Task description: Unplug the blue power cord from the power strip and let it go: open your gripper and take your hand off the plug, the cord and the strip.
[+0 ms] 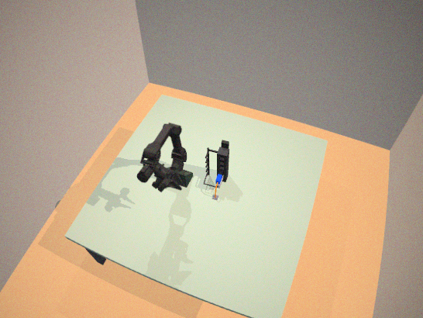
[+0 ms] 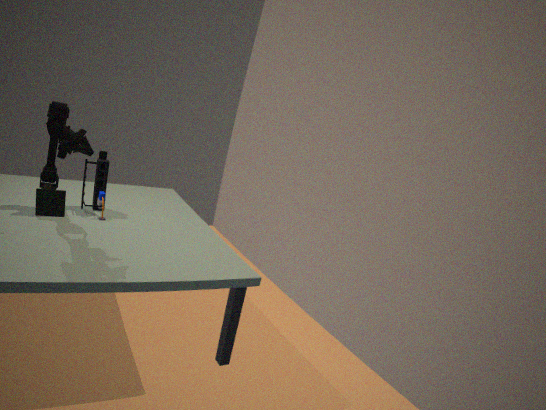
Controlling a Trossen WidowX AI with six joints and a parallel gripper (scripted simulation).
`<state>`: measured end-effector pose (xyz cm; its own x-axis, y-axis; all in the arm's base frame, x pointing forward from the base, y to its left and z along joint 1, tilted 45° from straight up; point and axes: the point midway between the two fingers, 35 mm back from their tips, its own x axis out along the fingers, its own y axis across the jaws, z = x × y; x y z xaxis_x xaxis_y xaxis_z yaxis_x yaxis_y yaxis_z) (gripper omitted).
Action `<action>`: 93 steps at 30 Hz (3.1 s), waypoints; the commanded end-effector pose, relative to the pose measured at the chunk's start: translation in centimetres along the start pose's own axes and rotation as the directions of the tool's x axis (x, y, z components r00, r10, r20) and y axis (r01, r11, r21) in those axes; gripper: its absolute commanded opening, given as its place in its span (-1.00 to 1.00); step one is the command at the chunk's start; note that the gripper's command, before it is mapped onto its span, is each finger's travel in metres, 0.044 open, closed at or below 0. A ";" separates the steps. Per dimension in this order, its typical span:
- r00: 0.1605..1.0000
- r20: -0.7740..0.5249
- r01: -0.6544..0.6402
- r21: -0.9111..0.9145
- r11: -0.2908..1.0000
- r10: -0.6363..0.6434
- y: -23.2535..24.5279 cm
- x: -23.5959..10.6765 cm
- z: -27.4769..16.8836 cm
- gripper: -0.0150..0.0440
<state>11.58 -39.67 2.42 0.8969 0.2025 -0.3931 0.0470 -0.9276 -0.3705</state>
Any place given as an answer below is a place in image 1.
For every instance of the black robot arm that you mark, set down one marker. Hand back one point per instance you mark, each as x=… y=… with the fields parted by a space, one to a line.
x=152 y=152

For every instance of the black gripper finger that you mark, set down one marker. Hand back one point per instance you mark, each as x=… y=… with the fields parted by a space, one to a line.
x=173 y=184
x=177 y=178

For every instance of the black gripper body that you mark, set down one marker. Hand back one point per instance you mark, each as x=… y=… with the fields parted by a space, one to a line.
x=165 y=175

